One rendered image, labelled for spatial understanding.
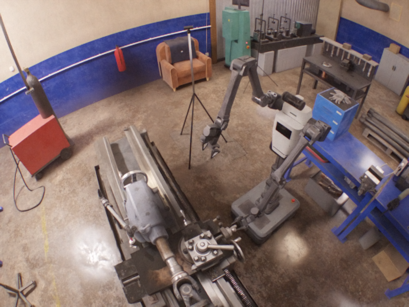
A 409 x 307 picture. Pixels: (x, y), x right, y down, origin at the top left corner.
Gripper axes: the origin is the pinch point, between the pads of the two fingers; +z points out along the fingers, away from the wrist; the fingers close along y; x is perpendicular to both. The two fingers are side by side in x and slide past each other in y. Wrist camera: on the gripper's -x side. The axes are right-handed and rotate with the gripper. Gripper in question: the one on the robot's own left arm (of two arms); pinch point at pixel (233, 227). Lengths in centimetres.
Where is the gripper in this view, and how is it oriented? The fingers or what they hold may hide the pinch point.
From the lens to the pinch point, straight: 175.1
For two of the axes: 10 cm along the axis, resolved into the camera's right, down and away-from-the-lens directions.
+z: -8.7, 3.9, -3.1
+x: -1.9, 3.2, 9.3
